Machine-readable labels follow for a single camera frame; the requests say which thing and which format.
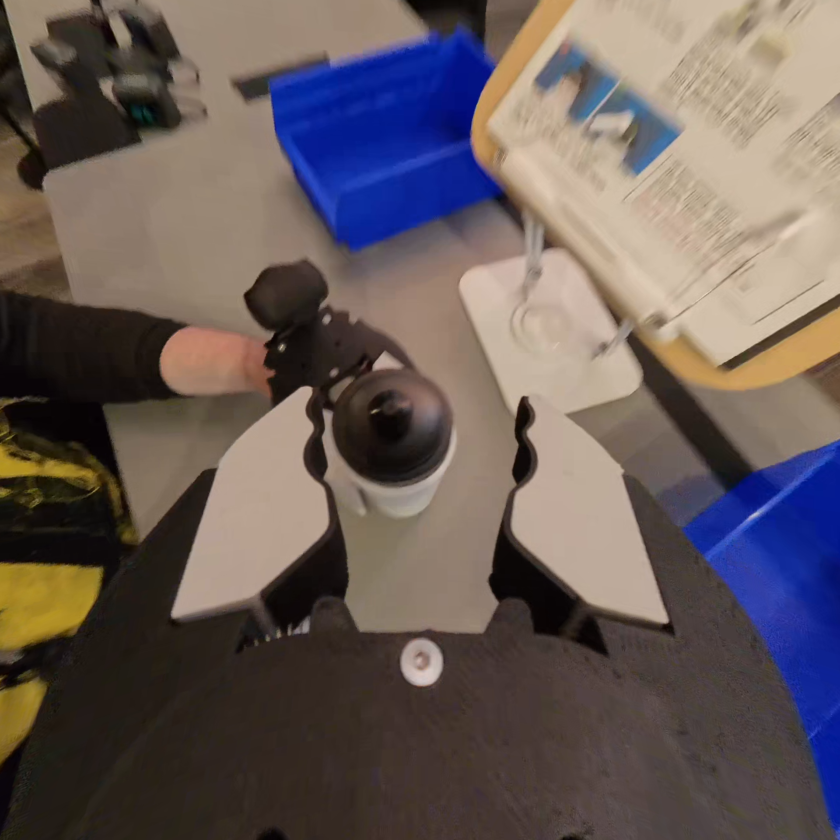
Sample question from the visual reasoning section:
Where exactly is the person's left forearm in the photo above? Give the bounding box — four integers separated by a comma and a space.
0, 292, 186, 403

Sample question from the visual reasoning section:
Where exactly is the metal stand bracket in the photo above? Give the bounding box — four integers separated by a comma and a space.
591, 318, 637, 360
521, 213, 547, 309

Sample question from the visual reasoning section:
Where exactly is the blue plastic bin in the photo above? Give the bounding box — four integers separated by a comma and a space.
269, 26, 503, 252
682, 440, 840, 834

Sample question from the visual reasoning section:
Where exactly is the white instruction sheet holder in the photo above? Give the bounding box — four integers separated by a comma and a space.
489, 0, 840, 368

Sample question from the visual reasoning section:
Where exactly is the black bottle lid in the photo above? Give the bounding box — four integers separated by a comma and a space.
331, 369, 455, 487

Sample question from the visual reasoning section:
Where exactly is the black equipment pile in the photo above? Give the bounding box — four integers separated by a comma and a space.
29, 0, 210, 168

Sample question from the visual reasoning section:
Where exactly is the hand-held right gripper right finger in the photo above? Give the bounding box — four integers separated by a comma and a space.
489, 395, 670, 636

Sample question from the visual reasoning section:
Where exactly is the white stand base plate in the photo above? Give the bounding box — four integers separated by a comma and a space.
458, 248, 644, 416

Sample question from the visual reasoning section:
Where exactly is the black tape strip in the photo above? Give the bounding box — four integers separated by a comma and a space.
230, 56, 329, 101
626, 335, 752, 490

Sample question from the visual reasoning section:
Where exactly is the clear round stand foot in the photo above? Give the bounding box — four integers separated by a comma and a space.
508, 298, 578, 357

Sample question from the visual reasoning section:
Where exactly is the person's left hand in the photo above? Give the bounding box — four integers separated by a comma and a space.
178, 326, 277, 398

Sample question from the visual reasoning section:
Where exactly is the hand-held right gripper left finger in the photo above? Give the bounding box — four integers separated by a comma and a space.
171, 387, 349, 631

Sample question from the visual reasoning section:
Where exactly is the white plastic bottle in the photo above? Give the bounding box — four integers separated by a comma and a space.
325, 427, 458, 519

